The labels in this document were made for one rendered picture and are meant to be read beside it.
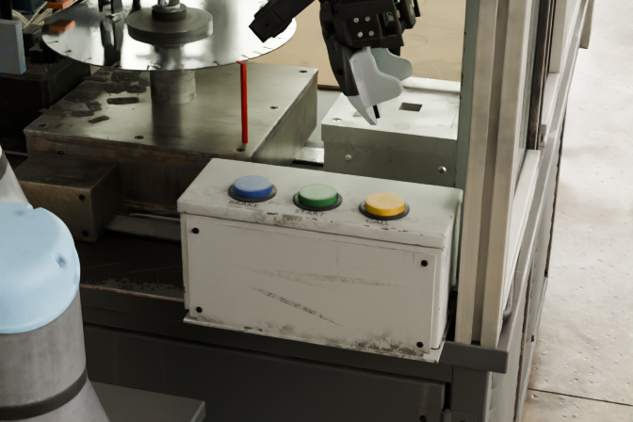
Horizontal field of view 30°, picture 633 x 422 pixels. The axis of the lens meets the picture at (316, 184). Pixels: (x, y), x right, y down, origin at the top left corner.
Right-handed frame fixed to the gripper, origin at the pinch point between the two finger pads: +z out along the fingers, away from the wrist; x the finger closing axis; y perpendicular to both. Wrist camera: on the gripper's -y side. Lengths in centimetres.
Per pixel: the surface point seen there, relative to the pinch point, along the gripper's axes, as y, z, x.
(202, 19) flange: -29.1, -3.2, 23.2
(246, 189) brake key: -10.1, 1.6, -12.0
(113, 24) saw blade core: -40.3, -5.3, 20.2
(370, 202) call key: 2.3, 4.8, -10.5
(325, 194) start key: -2.4, 3.7, -10.3
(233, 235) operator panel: -11.7, 5.2, -14.7
